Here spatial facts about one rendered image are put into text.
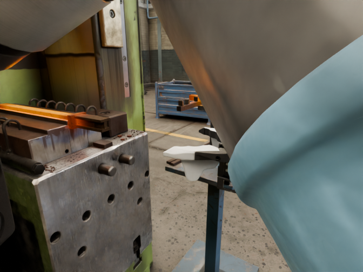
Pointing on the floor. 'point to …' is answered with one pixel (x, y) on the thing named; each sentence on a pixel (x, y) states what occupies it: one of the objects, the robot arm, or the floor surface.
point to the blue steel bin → (180, 90)
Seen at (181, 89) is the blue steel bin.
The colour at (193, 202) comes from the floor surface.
